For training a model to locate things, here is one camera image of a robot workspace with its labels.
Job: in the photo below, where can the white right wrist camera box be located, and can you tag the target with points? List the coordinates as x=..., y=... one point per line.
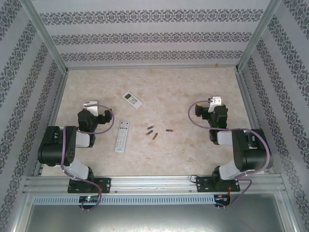
x=216, y=101

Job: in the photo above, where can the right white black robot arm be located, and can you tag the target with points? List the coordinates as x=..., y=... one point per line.
x=227, y=171

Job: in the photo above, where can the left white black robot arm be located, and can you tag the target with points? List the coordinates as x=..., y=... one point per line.
x=80, y=171

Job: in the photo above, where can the aluminium back rail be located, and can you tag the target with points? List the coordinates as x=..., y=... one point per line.
x=154, y=68

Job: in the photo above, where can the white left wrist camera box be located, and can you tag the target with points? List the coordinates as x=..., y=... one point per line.
x=93, y=108

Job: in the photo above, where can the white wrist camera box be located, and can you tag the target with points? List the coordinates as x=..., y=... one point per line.
x=216, y=101
x=93, y=108

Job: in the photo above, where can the aluminium side rail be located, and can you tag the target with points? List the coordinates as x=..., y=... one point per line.
x=247, y=96
x=59, y=96

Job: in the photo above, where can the grey metal sheet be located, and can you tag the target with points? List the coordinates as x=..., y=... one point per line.
x=154, y=220

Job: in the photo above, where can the long white remote control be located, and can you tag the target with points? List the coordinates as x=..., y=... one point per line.
x=122, y=137

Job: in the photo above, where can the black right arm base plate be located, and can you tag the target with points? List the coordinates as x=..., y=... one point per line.
x=204, y=184

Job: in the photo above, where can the aluminium frame post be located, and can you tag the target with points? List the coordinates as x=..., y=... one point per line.
x=46, y=36
x=256, y=36

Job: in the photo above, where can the short white remote control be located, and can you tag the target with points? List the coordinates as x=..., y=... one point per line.
x=132, y=99

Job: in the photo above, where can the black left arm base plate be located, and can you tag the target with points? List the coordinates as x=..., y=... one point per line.
x=106, y=184

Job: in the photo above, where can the aluminium mounting rail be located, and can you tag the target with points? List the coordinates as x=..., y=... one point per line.
x=154, y=184

